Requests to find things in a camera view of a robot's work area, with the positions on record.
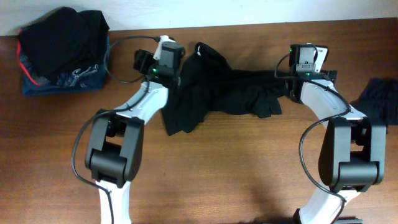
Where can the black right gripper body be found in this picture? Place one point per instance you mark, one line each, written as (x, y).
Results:
(328, 74)

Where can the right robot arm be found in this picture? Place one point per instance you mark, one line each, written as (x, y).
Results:
(352, 157)

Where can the folded black garment on pile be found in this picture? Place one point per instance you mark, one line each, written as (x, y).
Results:
(64, 41)

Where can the folded blue jeans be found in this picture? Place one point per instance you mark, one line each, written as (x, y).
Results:
(77, 80)

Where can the grey garment with pink trim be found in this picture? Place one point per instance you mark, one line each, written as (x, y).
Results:
(28, 68)

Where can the black t-shirt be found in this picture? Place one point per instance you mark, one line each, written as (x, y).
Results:
(208, 83)

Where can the crumpled dark navy garment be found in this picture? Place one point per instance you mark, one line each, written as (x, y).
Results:
(379, 100)

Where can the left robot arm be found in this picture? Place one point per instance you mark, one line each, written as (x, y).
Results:
(116, 140)

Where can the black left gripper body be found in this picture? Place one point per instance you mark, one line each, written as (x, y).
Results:
(150, 65)

